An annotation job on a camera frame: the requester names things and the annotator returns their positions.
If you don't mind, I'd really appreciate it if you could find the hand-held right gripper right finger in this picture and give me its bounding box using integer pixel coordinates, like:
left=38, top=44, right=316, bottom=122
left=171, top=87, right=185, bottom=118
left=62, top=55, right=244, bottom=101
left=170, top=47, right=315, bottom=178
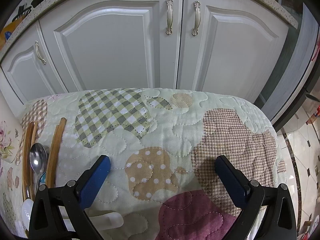
left=214, top=155, right=297, bottom=240

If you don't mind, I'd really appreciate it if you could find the wooden cutting board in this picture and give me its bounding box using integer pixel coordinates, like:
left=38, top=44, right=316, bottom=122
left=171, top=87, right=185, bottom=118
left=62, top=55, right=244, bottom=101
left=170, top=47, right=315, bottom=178
left=0, top=21, right=24, bottom=50

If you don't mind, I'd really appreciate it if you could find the floral white utensil cup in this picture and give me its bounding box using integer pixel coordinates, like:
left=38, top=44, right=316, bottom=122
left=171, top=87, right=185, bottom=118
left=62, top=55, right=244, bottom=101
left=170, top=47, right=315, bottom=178
left=0, top=120, right=22, bottom=164

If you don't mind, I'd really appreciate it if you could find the white cabinet door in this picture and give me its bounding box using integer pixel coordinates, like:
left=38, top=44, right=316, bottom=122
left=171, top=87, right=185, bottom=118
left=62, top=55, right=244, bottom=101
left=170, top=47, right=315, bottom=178
left=176, top=0, right=297, bottom=105
left=37, top=0, right=185, bottom=92
left=0, top=20, right=70, bottom=105

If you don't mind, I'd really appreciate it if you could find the metal spoon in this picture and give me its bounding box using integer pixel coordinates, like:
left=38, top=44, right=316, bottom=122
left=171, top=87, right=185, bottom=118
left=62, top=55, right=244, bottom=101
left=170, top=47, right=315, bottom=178
left=29, top=142, right=49, bottom=193

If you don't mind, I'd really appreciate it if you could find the quilted patchwork blanket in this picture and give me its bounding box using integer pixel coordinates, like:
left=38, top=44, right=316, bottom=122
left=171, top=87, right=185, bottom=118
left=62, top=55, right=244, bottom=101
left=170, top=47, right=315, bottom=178
left=0, top=87, right=287, bottom=240

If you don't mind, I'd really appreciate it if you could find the metal cabinet handle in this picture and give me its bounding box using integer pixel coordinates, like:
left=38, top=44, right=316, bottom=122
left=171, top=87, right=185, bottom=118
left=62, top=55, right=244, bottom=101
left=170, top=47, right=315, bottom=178
left=192, top=1, right=202, bottom=36
left=34, top=40, right=47, bottom=66
left=165, top=0, right=174, bottom=35

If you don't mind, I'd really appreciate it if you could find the white plastic spoon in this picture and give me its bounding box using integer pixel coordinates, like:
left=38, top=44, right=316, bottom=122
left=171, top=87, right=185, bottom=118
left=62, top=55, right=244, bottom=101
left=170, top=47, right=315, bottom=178
left=21, top=198, right=124, bottom=231

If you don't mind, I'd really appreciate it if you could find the wooden knife block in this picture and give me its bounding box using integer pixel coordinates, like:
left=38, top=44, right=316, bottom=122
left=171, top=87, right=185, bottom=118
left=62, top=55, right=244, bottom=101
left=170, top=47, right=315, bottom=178
left=12, top=4, right=32, bottom=24

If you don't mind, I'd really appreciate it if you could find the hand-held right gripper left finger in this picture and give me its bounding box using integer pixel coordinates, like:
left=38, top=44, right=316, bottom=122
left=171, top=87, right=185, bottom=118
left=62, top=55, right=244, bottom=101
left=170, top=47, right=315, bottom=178
left=29, top=154, right=111, bottom=240

